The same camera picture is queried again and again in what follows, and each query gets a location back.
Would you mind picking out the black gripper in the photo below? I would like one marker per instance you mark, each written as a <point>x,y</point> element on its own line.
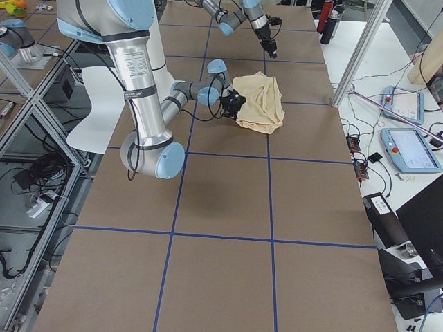
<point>228,111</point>
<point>264,34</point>

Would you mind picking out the cream long-sleeve printed shirt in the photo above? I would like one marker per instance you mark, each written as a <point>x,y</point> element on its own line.
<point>262,112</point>

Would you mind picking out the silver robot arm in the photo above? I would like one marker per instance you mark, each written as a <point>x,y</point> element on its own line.
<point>129,30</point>
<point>251,11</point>

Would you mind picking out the black water bottle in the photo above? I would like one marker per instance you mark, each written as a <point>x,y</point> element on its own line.
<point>329,27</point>

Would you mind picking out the red water bottle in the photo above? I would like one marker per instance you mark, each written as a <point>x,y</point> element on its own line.
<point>324,14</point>

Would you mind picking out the orange small circuit board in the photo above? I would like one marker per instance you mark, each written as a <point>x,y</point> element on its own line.
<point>353,144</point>

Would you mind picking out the white plastic chair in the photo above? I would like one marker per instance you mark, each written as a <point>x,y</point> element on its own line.
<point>106,95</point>

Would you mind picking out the far blue teach pendant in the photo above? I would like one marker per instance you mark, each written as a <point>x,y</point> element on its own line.
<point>403,102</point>

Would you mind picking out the blue teach pendant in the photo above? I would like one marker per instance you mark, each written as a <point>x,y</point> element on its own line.
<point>403,102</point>
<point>409,152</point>

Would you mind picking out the near blue teach pendant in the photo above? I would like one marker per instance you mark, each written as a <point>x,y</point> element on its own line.
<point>409,152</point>

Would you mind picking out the black box with label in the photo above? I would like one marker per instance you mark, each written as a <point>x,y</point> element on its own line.
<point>384,220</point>

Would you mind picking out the black monitor stand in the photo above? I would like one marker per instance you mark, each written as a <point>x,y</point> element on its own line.
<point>414,289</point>

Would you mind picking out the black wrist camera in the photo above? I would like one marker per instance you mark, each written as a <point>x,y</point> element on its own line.
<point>234,101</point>
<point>274,21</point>

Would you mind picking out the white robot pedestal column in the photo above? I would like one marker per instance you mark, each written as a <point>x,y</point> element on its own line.
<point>159,62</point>

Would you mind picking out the aluminium frame post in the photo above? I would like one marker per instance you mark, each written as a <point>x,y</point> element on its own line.
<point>362,46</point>

